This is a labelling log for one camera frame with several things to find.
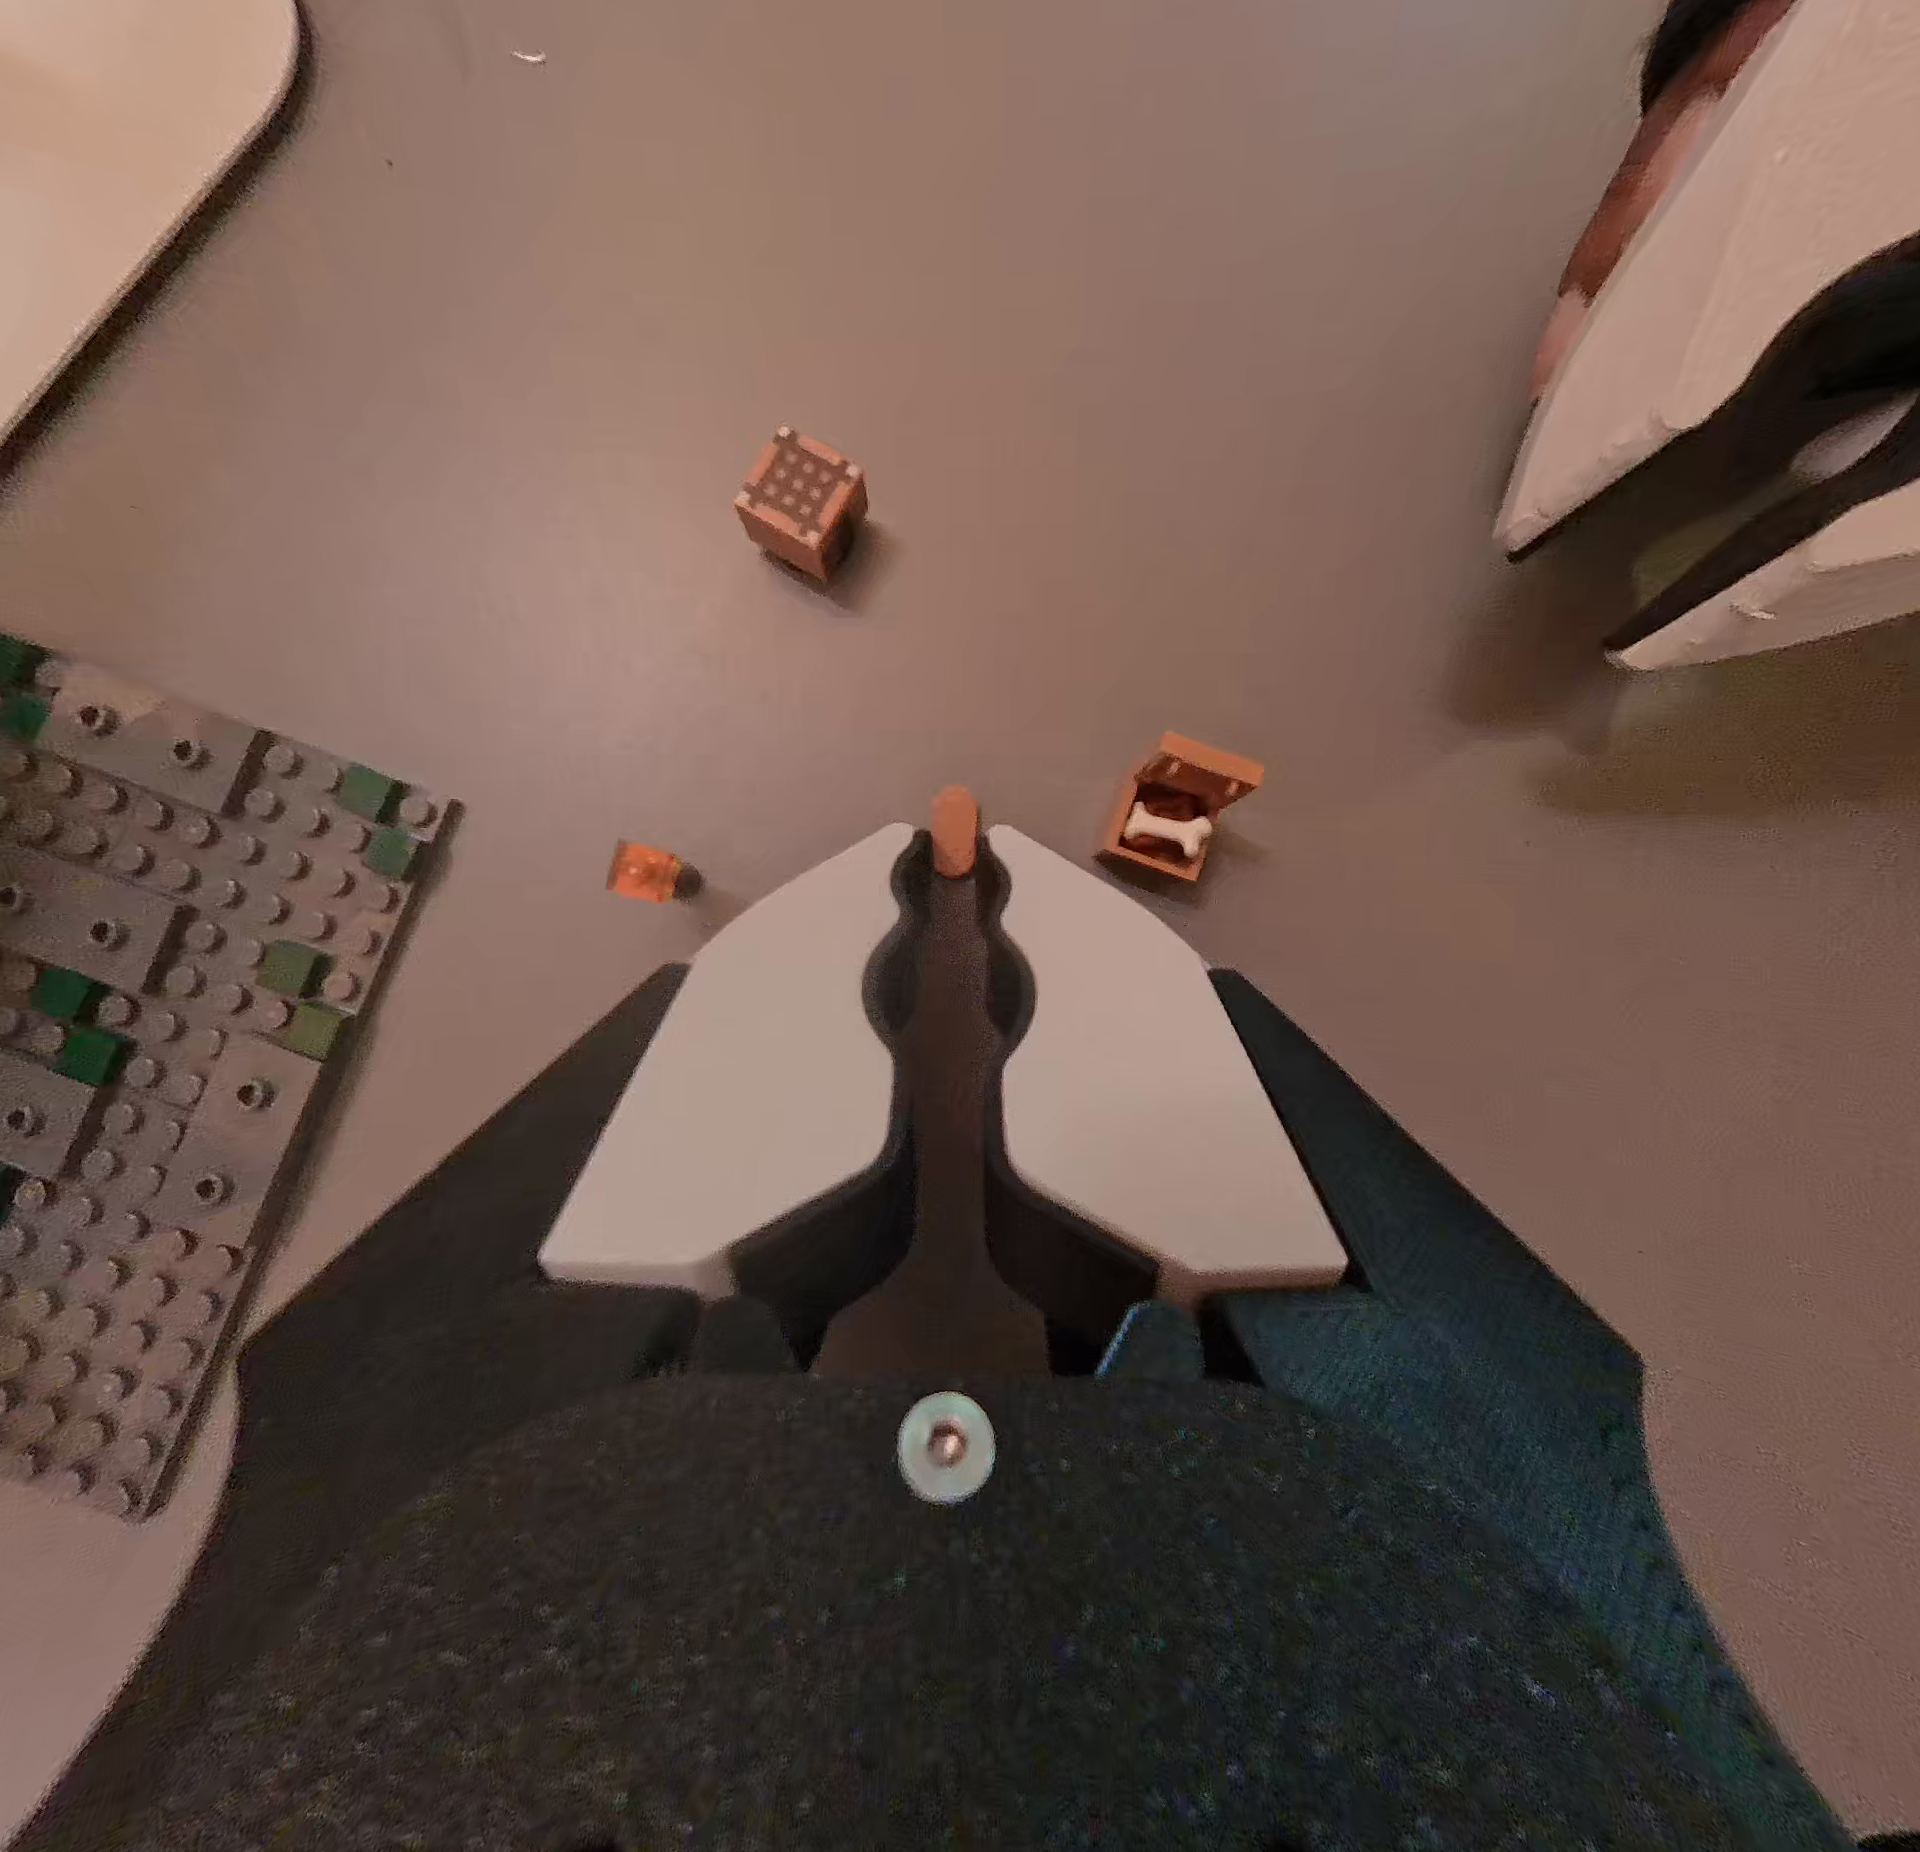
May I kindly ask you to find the white book stand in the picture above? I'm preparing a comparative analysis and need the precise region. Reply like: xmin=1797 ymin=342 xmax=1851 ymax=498
xmin=0 ymin=0 xmax=302 ymax=444

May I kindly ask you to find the grey desk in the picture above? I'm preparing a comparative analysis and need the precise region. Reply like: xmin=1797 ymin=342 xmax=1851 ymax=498
xmin=0 ymin=0 xmax=1920 ymax=1840

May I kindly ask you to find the brown toy chest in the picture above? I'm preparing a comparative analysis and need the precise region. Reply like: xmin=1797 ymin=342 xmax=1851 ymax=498
xmin=1095 ymin=771 xmax=1240 ymax=889

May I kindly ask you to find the tan toy brick cube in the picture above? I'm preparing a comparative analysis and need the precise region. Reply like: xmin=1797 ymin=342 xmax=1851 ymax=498
xmin=734 ymin=427 xmax=874 ymax=583

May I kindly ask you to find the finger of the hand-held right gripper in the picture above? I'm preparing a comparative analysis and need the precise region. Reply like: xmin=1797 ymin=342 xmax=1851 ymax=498
xmin=1604 ymin=435 xmax=1920 ymax=672
xmin=1495 ymin=0 xmax=1920 ymax=561

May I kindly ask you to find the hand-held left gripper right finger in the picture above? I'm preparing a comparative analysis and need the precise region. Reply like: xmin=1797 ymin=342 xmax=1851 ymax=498
xmin=975 ymin=821 xmax=1350 ymax=1372

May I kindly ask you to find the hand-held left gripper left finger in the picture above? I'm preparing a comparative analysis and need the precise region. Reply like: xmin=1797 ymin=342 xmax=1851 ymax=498
xmin=538 ymin=821 xmax=923 ymax=1372

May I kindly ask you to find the grey toy brick building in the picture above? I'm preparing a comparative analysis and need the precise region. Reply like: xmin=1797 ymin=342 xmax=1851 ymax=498
xmin=0 ymin=635 xmax=463 ymax=1524

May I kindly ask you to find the brown toy chest lid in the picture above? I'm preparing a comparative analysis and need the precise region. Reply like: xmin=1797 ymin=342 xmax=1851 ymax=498
xmin=1156 ymin=733 xmax=1266 ymax=801

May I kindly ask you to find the person's right hand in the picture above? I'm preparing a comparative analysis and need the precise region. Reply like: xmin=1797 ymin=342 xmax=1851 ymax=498
xmin=1531 ymin=0 xmax=1822 ymax=402

